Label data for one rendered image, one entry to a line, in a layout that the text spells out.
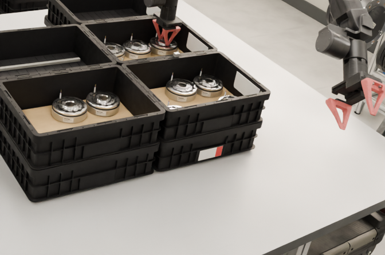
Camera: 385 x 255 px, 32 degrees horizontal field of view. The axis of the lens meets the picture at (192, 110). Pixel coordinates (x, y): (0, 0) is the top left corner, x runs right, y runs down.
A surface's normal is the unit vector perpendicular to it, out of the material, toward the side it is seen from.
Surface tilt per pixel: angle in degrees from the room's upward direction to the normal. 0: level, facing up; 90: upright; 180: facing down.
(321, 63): 0
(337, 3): 87
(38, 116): 0
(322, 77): 0
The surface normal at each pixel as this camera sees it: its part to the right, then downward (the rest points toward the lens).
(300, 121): 0.18, -0.84
